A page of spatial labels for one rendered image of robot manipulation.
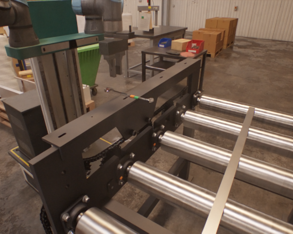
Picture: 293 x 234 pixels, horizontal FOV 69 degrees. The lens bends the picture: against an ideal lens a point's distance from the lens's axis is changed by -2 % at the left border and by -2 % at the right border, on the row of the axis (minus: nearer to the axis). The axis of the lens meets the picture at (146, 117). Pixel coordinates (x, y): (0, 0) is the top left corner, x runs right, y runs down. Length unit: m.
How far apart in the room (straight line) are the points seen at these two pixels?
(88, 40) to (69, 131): 0.87
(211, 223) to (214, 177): 1.52
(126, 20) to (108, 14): 6.95
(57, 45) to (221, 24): 7.01
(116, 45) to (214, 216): 0.72
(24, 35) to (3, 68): 2.82
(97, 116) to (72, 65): 0.94
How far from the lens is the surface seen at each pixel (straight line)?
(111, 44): 0.89
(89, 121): 0.79
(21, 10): 1.31
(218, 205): 0.85
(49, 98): 1.66
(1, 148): 3.06
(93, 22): 1.59
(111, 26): 0.89
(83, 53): 3.52
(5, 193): 2.42
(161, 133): 1.22
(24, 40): 1.31
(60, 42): 1.40
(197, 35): 7.01
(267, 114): 1.58
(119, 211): 0.98
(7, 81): 4.15
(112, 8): 0.89
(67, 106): 1.81
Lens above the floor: 1.56
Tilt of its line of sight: 29 degrees down
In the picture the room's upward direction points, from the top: straight up
